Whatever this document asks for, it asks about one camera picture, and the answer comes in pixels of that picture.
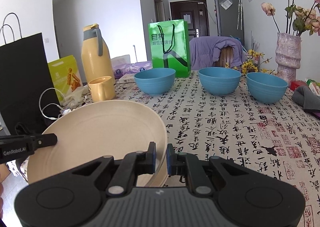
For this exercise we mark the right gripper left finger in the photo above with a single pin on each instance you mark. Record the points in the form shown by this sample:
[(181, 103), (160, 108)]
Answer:
[(124, 172)]

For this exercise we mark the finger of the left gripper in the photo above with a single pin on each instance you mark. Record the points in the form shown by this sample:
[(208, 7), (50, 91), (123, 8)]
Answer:
[(42, 140)]

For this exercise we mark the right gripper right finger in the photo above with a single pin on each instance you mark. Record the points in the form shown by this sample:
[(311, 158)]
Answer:
[(194, 171)]

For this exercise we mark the cream plate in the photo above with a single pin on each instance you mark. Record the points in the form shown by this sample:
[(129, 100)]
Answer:
[(114, 127)]

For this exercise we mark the blue bowl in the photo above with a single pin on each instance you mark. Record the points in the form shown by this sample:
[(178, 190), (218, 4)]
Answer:
[(266, 88), (155, 81), (219, 81)]

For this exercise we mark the person's left hand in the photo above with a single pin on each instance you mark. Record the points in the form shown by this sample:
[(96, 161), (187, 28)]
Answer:
[(1, 201)]

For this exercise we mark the black paper bag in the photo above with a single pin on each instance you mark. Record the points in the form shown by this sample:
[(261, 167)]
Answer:
[(29, 104)]

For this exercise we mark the yellow-green snack box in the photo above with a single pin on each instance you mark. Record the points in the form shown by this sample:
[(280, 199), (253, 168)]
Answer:
[(65, 76)]

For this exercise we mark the yellow mug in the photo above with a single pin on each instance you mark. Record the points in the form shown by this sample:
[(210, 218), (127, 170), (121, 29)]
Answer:
[(102, 89)]

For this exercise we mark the purple tissue pack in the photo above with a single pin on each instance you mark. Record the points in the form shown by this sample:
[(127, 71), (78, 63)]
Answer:
[(130, 68)]

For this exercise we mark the yellow thermos jug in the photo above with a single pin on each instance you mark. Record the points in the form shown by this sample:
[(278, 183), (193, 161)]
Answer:
[(95, 56)]

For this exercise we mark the calligraphy print tablecloth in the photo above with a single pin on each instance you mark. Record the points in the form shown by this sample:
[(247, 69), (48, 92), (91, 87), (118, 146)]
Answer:
[(263, 165)]

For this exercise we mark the purple jacket on chair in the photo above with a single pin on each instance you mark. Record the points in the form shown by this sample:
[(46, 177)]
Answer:
[(205, 51)]

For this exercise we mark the wooden chair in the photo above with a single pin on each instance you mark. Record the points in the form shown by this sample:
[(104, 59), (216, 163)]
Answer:
[(225, 58)]

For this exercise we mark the yellow artificial flowers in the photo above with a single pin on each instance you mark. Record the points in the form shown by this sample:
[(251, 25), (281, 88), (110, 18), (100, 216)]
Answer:
[(252, 63)]

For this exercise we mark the green paper bag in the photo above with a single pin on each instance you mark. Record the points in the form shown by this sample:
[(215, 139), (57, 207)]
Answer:
[(169, 45)]

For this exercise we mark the grey purple pouch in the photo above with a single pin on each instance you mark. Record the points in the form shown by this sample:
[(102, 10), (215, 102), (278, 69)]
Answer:
[(309, 102)]

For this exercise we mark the dark wooden door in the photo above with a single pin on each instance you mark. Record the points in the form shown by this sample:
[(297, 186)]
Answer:
[(195, 13)]

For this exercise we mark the pink glitter vase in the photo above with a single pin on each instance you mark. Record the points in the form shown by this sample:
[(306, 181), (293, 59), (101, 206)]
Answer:
[(288, 56)]

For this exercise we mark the red green small box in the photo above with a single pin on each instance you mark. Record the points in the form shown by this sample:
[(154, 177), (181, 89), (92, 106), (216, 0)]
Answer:
[(312, 84)]

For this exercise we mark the grey refrigerator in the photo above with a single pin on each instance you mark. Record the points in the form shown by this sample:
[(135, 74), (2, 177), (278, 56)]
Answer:
[(229, 19)]

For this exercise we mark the dried pink roses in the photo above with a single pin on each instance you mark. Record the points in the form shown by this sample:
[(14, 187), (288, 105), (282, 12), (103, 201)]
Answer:
[(300, 20)]

